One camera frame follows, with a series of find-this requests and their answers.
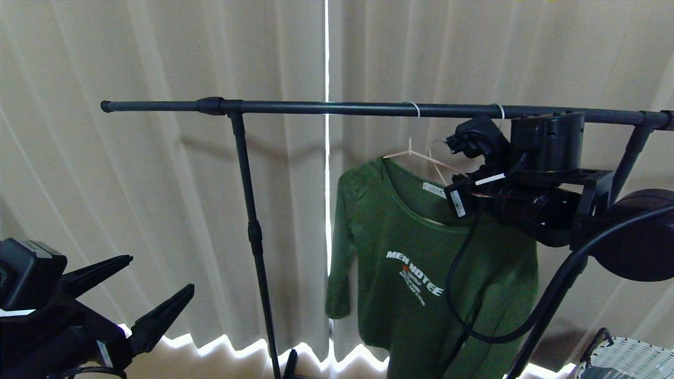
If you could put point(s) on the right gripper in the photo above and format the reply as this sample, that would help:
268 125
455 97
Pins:
537 216

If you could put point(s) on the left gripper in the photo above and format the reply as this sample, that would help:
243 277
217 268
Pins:
58 337

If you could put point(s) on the green long-sleeved shirt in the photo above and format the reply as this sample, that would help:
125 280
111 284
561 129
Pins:
400 316

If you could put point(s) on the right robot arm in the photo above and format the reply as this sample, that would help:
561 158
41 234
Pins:
642 252

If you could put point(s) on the white laundry basket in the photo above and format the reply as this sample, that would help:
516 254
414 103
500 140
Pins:
632 358

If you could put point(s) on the black clothes rack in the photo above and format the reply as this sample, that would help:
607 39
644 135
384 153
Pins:
316 108

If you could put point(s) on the beige curtain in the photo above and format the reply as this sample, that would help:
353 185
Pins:
131 200

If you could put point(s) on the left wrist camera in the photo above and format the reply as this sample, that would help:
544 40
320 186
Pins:
29 276

